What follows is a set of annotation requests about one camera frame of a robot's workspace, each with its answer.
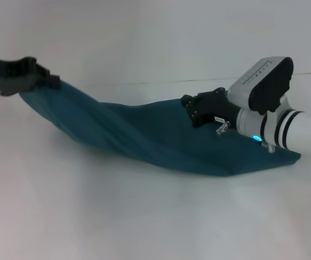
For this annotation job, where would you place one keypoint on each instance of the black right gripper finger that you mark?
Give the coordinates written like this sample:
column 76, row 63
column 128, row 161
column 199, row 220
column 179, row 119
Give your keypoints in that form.
column 188, row 101

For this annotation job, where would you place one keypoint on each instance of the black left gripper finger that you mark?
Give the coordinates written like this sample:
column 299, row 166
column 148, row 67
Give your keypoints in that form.
column 50, row 77

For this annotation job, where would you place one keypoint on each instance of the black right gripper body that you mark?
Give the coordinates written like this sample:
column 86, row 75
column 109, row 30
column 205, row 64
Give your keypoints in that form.
column 215, row 108

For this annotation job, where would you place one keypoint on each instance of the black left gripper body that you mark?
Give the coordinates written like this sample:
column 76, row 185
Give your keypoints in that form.
column 9, row 74

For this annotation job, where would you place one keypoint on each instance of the teal blue shirt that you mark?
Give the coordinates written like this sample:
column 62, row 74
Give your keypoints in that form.
column 144, row 130

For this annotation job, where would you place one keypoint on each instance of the silver metal plug fitting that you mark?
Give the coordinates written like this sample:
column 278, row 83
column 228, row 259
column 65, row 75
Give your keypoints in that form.
column 222, row 127

